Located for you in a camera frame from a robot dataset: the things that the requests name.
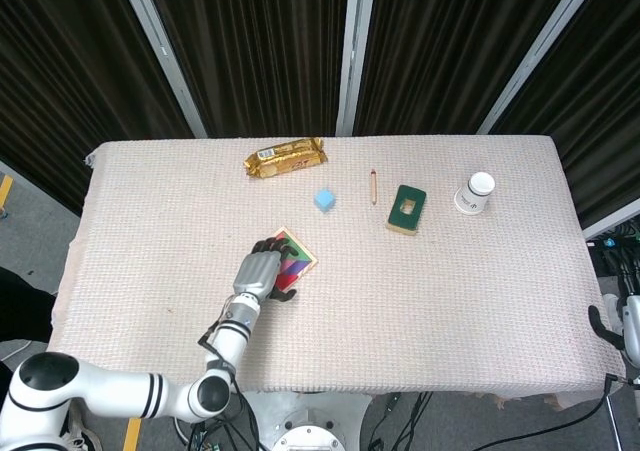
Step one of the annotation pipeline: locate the gold biscuit packet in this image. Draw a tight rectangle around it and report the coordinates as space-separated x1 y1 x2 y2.
243 137 329 180

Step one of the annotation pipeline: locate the light blue cube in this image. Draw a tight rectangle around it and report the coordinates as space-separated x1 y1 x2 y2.
313 186 337 213

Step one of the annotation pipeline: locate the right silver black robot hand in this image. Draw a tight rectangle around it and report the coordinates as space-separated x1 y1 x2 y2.
587 258 640 367

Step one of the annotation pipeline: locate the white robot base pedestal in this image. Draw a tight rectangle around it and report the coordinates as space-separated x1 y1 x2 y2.
243 391 374 451

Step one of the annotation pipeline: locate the beige woven tablecloth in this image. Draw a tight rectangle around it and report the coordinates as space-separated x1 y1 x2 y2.
47 134 625 398

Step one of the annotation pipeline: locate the grey partition base rail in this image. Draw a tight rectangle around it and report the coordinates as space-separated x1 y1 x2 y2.
582 209 640 241

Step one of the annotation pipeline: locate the black cable with plug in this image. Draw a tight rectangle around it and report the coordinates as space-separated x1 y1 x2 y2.
477 373 624 450

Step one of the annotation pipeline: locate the white sneaker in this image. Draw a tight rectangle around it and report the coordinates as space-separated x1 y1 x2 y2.
62 400 104 451

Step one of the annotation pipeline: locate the aluminium partition post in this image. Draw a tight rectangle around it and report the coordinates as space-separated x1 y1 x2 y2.
335 0 378 135
476 0 607 135
115 0 209 139

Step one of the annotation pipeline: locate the black floor cable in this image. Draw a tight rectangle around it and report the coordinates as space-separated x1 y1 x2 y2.
192 393 261 451
368 391 436 451

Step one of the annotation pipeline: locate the black pleated curtain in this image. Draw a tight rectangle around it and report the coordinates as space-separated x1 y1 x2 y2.
0 0 197 213
491 0 640 230
141 0 352 138
352 0 584 135

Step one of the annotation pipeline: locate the wooden tangram puzzle tray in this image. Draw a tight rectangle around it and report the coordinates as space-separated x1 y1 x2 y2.
269 225 320 297

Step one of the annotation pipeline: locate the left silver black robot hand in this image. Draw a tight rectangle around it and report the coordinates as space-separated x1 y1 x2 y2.
232 237 297 303

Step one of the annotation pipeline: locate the green yellow sponge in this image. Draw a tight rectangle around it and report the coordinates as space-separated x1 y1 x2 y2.
384 184 428 237

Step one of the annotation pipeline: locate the white paper cup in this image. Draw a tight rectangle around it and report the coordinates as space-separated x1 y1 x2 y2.
453 171 496 216

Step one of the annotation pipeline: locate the left arm wrist cable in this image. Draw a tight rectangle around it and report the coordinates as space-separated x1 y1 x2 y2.
197 295 237 372

